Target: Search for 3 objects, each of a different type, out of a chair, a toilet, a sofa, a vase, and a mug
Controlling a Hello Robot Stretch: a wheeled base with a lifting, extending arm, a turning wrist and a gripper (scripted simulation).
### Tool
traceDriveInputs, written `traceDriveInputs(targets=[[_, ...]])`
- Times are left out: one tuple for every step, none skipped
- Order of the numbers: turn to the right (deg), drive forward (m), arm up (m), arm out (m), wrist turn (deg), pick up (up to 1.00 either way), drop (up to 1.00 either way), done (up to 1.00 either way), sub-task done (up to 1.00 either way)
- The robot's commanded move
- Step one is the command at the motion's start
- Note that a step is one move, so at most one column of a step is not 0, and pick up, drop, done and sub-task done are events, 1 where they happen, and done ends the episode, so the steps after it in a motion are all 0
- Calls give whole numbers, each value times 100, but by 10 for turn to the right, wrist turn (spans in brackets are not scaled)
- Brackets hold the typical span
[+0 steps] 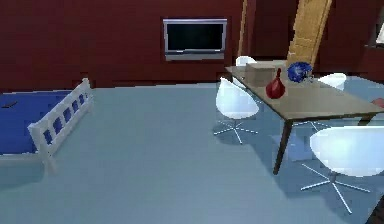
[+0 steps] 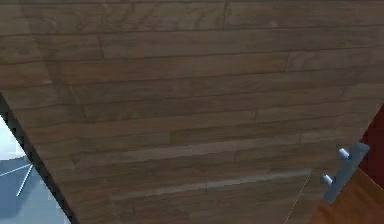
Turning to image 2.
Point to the brown wooden room door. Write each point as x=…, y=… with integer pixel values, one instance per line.
x=186, y=100

